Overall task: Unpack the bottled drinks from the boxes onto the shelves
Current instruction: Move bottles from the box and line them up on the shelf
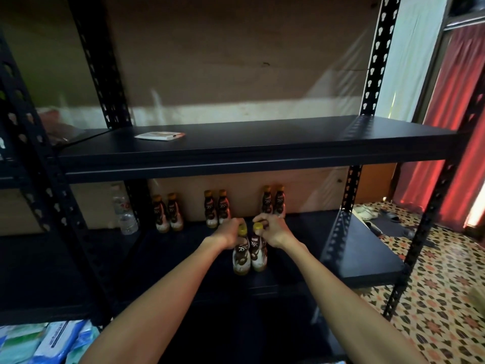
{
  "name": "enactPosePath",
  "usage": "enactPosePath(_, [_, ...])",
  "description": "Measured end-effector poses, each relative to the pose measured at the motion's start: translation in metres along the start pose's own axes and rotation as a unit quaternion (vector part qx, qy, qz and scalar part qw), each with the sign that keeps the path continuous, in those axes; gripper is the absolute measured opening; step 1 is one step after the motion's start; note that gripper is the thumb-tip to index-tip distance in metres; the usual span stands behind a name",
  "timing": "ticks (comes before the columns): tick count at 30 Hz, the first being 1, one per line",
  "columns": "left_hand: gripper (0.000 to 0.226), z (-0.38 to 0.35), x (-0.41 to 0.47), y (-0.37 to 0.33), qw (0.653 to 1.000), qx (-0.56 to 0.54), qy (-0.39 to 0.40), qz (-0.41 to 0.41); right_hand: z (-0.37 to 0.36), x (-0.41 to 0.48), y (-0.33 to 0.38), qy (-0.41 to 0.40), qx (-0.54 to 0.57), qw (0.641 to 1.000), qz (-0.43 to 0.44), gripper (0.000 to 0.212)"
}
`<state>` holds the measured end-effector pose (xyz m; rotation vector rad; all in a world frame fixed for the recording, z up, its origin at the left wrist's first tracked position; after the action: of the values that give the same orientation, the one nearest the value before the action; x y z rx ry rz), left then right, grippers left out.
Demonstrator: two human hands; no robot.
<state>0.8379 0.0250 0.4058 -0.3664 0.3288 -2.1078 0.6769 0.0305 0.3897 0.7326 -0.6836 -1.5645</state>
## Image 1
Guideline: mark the red curtain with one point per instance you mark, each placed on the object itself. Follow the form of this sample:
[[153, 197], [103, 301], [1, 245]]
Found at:
[[455, 132]]

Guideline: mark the person's right forearm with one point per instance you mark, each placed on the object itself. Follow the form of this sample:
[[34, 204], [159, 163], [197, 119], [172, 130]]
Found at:
[[348, 314]]

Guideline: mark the black metal shelf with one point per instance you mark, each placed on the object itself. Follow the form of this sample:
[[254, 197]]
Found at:
[[38, 276], [227, 145]]

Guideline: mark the row of wet wipe packs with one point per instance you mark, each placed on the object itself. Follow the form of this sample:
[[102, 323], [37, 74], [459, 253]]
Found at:
[[45, 341]]

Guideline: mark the person's left forearm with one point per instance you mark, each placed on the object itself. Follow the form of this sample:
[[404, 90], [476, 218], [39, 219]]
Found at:
[[159, 314]]

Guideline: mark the person's right hand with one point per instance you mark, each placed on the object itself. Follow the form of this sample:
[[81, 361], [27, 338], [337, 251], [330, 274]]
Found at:
[[276, 232]]

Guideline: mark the bottle pair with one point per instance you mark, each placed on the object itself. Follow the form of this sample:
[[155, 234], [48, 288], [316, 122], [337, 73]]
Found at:
[[224, 207], [159, 214], [280, 201], [241, 259], [211, 210], [175, 213], [258, 255], [267, 201]]

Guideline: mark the dark floor mat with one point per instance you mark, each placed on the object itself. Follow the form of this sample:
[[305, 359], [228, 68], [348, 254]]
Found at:
[[398, 226]]

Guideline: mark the flat white orange packet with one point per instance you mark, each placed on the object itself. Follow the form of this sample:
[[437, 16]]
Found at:
[[159, 135]]

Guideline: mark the clear water bottle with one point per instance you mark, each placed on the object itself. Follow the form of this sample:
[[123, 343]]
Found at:
[[125, 216]]

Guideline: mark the person's left hand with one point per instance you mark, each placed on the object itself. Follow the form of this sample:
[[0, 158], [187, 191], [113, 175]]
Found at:
[[227, 233]]

